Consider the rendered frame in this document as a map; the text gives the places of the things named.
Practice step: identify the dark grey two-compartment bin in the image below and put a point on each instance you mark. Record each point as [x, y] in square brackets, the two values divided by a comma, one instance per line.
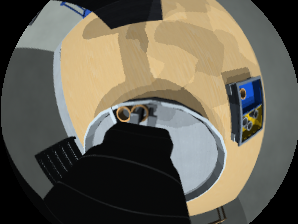
[239, 108]

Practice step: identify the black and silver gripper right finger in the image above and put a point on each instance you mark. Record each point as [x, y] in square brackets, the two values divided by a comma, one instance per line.
[152, 119]

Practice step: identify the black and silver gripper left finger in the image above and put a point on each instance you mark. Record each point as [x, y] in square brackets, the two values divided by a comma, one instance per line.
[134, 116]

